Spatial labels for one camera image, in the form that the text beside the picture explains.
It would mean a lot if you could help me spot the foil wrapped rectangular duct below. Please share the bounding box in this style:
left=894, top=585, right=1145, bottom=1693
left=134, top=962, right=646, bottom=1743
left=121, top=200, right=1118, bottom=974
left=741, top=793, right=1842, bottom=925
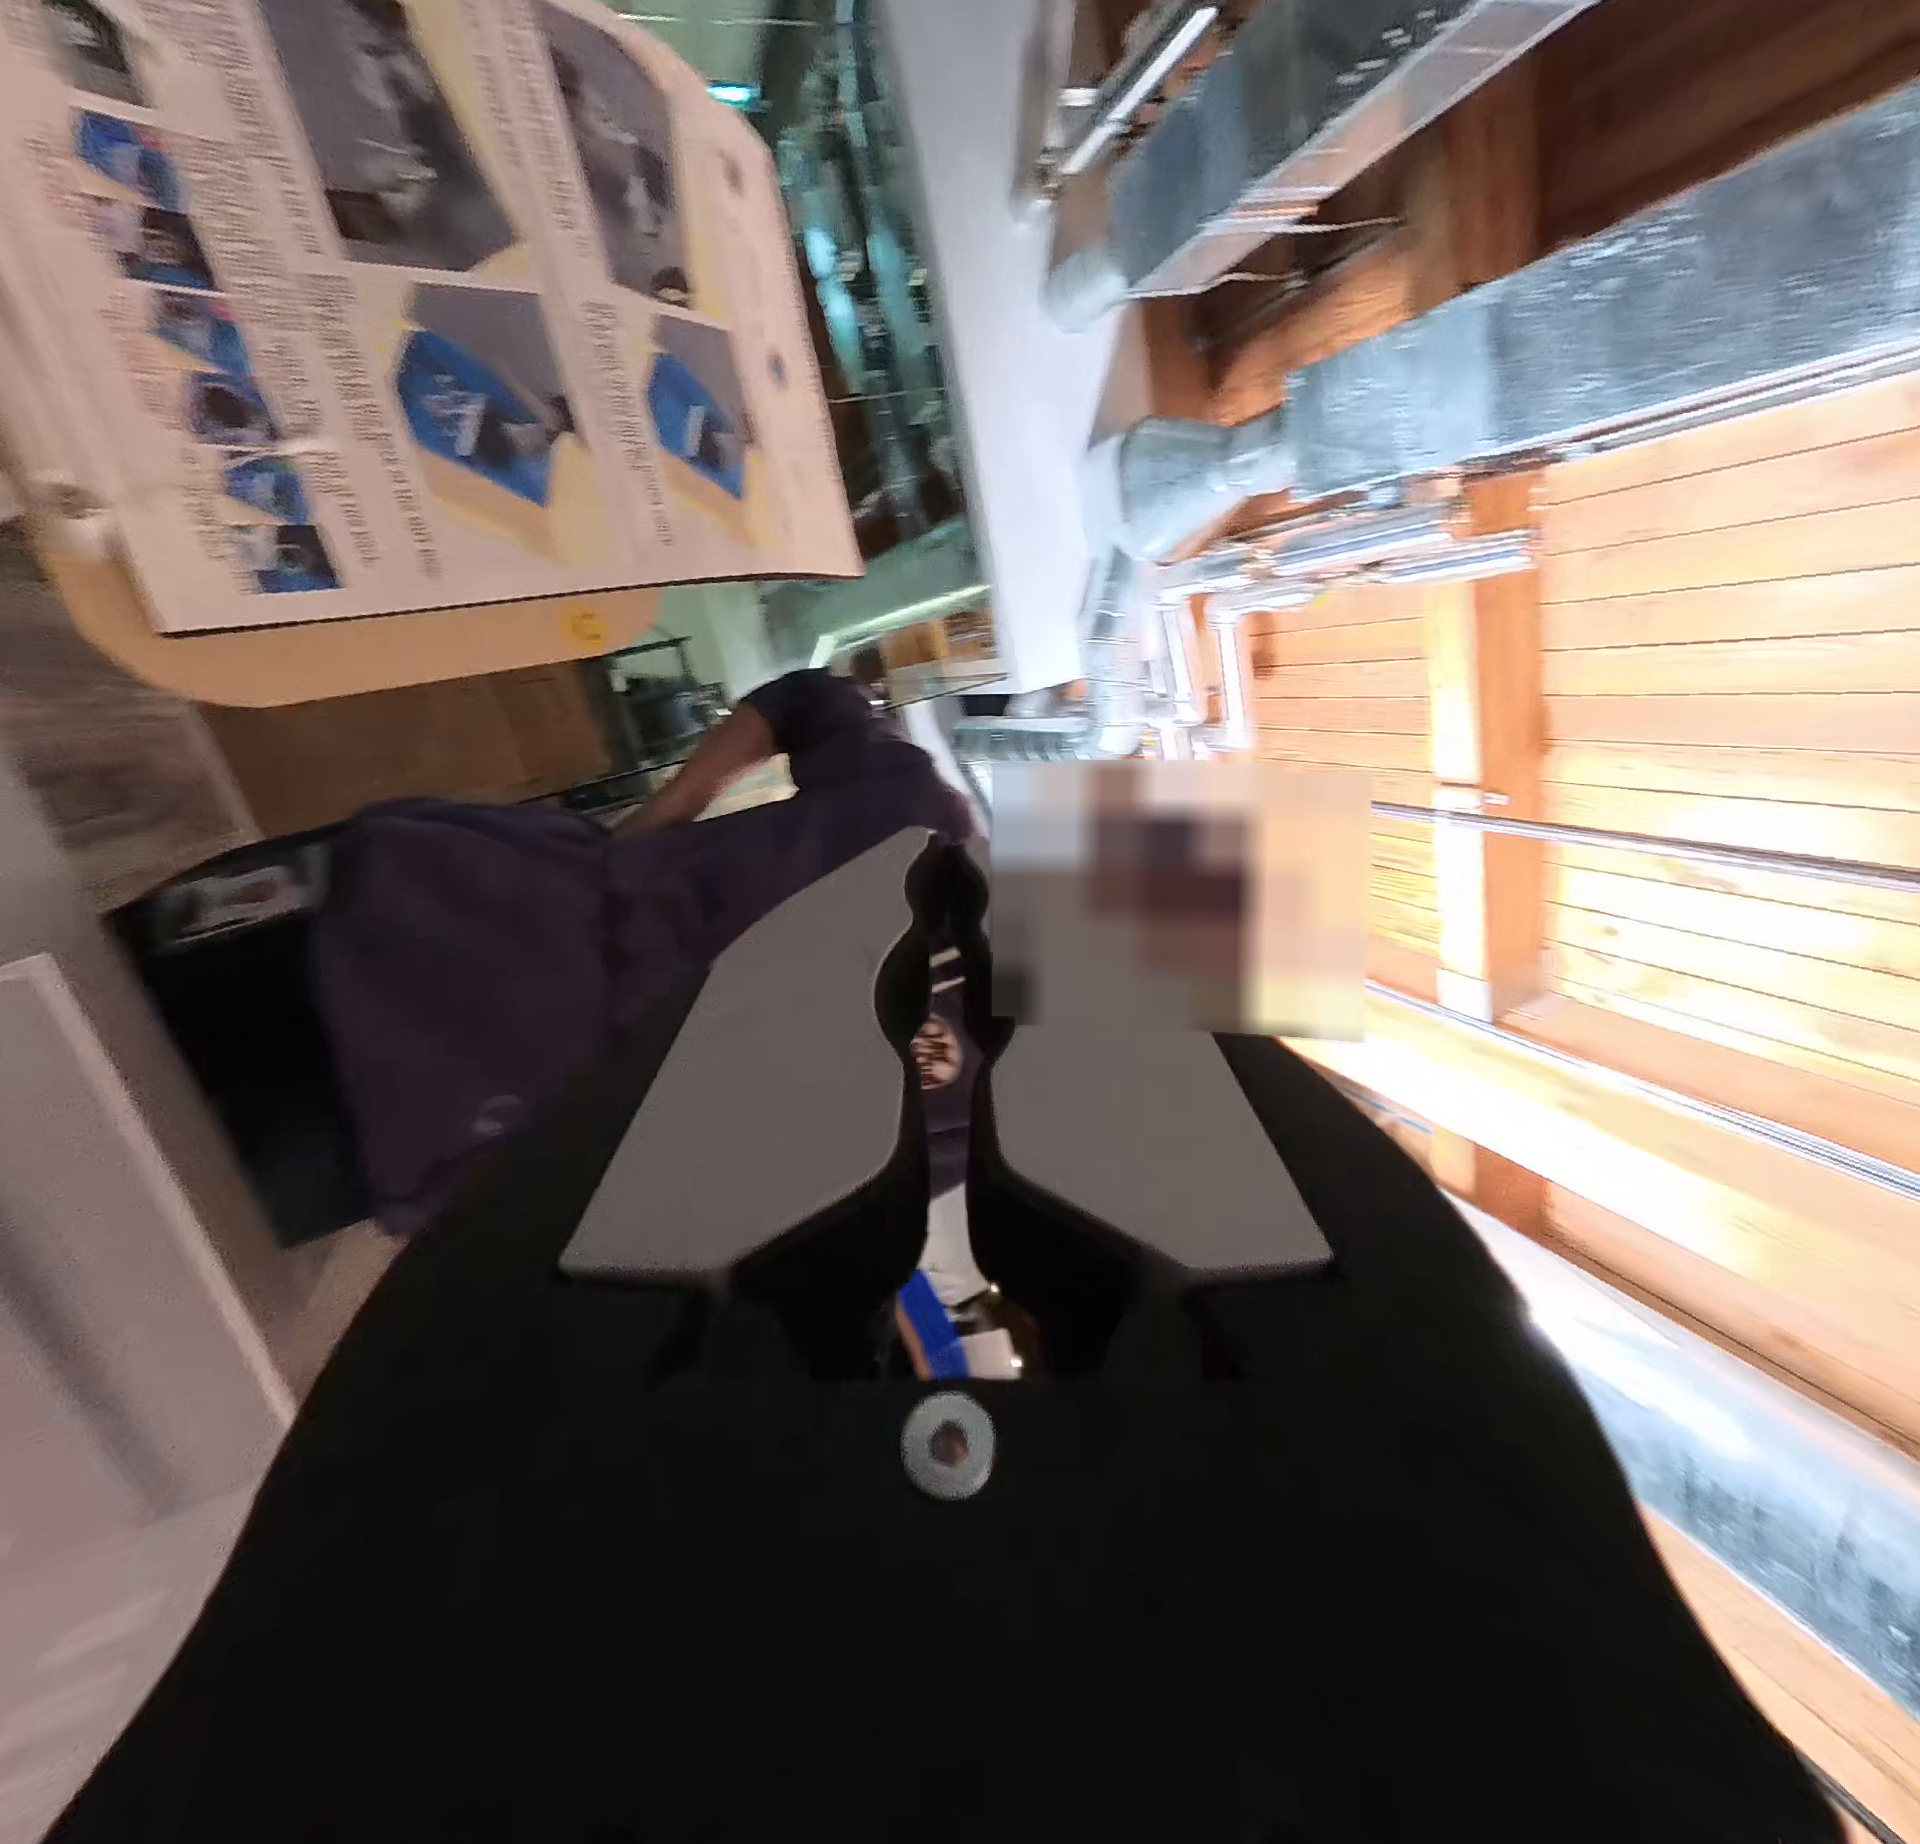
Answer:
left=1288, top=82, right=1920, bottom=503

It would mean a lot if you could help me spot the silver air duct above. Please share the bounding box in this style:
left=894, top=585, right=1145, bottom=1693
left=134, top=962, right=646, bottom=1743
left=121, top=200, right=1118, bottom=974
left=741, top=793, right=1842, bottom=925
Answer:
left=1086, top=407, right=1308, bottom=563

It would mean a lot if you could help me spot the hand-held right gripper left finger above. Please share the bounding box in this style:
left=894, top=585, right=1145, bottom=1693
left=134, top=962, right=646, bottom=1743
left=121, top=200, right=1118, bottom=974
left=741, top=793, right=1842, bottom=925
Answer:
left=559, top=826, right=943, bottom=1286

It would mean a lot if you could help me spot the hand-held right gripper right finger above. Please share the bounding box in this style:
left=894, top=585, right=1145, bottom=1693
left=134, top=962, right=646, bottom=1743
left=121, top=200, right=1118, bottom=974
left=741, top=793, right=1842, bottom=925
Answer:
left=937, top=841, right=1336, bottom=1283

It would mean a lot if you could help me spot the wooden instruction sheet board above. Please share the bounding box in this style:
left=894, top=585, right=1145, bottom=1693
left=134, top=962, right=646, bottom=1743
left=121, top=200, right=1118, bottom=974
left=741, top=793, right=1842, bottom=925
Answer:
left=0, top=0, right=870, bottom=709

